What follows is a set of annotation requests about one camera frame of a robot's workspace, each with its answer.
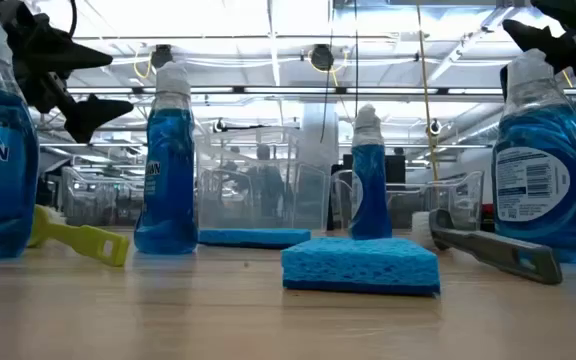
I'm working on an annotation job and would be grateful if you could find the clear plastic bin with handles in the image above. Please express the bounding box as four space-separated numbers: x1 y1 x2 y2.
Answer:
61 166 147 227
330 169 485 232

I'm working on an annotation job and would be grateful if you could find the black coiled power cable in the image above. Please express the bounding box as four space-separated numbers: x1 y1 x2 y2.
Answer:
352 0 361 106

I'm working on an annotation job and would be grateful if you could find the clear square plastic tub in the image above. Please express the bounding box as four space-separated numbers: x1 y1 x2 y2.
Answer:
193 127 334 232

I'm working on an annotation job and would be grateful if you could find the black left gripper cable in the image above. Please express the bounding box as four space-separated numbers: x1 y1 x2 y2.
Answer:
66 0 80 40

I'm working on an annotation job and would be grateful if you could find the blue cellulose sponge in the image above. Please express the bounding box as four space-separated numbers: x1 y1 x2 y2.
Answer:
198 228 313 250
280 236 442 297

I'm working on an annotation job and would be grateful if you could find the yellow hanging cable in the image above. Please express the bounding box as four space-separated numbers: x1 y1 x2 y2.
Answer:
416 0 440 182

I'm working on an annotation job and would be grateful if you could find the person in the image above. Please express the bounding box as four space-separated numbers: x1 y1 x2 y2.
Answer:
247 143 285 219

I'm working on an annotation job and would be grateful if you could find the yellow-green dish brush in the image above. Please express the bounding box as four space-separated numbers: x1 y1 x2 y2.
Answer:
26 203 131 268

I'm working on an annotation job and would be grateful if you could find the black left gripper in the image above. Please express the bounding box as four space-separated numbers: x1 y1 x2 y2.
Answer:
0 0 135 145

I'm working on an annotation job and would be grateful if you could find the grey dish brush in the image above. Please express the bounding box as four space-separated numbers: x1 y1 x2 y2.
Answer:
411 208 564 286

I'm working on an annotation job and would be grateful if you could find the black screen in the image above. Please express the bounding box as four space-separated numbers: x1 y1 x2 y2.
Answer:
342 153 407 191

